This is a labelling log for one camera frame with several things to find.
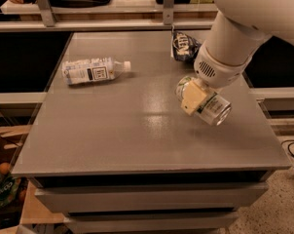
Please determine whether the clear plastic water bottle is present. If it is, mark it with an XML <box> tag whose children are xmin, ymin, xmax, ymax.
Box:
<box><xmin>61</xmin><ymin>58</ymin><xmax>131</xmax><ymax>86</ymax></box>

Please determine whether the grey drawer cabinet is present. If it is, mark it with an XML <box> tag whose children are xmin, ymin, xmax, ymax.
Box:
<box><xmin>14</xmin><ymin>31</ymin><xmax>289</xmax><ymax>234</ymax></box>

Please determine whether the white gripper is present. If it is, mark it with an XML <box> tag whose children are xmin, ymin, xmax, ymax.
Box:
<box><xmin>181</xmin><ymin>44</ymin><xmax>251</xmax><ymax>115</ymax></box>

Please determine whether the orange fruit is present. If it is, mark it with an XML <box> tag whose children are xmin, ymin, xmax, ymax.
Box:
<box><xmin>0</xmin><ymin>162</ymin><xmax>11</xmax><ymax>175</ymax></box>

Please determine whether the dark blue chip bag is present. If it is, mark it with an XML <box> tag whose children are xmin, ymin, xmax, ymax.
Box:
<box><xmin>171</xmin><ymin>31</ymin><xmax>202</xmax><ymax>62</ymax></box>

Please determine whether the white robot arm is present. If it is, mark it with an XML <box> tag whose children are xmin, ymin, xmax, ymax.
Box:
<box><xmin>181</xmin><ymin>0</ymin><xmax>294</xmax><ymax>115</ymax></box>

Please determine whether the metal shelf rail frame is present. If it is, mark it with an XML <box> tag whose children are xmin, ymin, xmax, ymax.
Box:
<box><xmin>0</xmin><ymin>0</ymin><xmax>217</xmax><ymax>32</ymax></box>

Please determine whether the green snack bag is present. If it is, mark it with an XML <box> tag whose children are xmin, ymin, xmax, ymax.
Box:
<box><xmin>0</xmin><ymin>173</ymin><xmax>20</xmax><ymax>209</ymax></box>

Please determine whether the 7up soda can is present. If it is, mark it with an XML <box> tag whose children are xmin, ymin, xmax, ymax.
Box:
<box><xmin>175</xmin><ymin>76</ymin><xmax>232</xmax><ymax>126</ymax></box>

